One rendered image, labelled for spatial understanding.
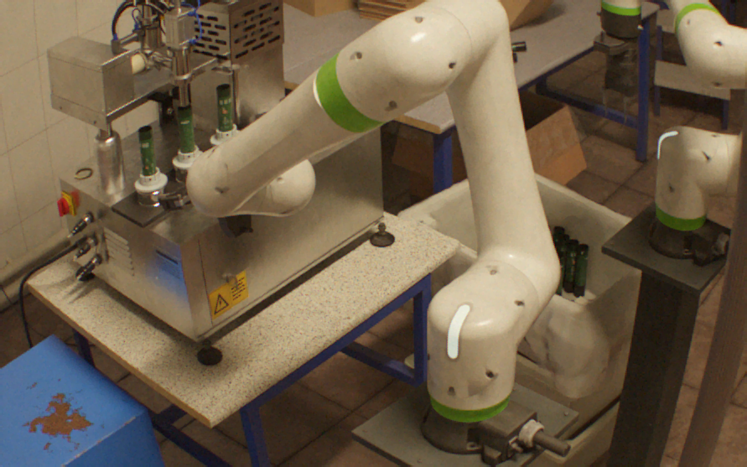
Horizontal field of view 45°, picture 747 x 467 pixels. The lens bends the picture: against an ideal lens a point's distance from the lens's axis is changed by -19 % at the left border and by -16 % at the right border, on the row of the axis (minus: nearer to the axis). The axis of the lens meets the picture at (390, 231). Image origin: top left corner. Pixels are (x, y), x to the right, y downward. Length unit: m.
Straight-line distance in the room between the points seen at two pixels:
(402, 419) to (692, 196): 0.74
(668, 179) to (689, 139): 0.10
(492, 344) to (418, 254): 0.90
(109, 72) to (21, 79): 1.53
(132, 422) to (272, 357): 0.38
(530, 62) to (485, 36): 1.93
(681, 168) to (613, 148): 2.54
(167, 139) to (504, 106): 1.04
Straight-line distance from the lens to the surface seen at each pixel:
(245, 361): 2.04
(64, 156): 3.71
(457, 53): 1.31
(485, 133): 1.47
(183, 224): 1.96
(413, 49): 1.27
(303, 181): 1.66
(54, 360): 2.39
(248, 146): 1.49
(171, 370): 2.04
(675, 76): 4.85
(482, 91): 1.45
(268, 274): 2.12
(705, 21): 1.65
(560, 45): 3.50
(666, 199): 1.99
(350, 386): 3.13
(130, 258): 2.10
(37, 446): 2.16
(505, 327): 1.44
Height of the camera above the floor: 2.01
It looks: 32 degrees down
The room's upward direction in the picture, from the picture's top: 2 degrees counter-clockwise
